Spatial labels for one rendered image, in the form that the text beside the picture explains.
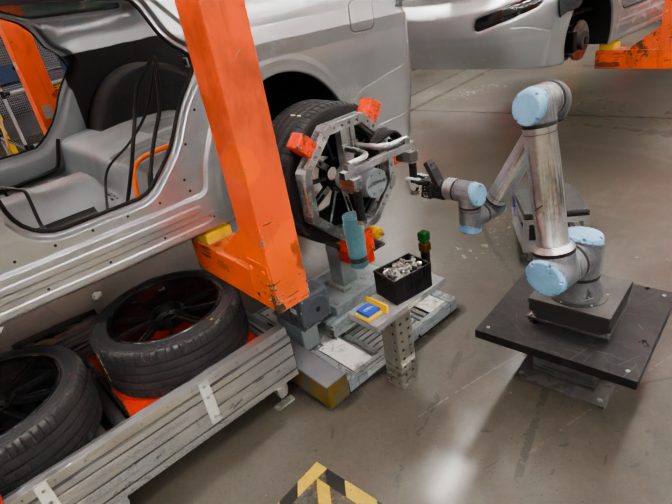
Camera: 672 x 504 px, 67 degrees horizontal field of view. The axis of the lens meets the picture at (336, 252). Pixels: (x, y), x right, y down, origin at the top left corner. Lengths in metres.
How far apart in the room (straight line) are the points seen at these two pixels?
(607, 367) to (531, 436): 0.40
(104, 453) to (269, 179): 1.12
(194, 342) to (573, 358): 1.44
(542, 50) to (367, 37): 2.07
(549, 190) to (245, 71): 1.09
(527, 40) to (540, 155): 2.76
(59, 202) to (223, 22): 1.54
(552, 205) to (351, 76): 1.34
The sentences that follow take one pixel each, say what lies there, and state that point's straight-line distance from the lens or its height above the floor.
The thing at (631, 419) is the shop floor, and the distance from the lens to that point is 2.35.
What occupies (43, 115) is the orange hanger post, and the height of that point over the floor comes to 1.12.
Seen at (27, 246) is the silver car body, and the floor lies 0.98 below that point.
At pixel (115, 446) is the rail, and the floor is 0.33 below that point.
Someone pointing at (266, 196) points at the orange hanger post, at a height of 1.01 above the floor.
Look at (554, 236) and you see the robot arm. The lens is 1.95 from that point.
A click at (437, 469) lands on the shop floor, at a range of 2.11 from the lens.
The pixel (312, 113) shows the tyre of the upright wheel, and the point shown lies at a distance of 2.27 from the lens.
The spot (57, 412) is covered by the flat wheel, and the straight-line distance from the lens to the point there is 2.11.
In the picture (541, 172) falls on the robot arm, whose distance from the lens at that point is 1.87.
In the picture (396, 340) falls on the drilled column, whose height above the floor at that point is 0.28.
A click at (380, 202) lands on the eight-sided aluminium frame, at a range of 2.50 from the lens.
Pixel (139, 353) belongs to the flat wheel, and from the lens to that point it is 2.17.
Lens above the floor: 1.66
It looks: 28 degrees down
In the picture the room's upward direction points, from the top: 10 degrees counter-clockwise
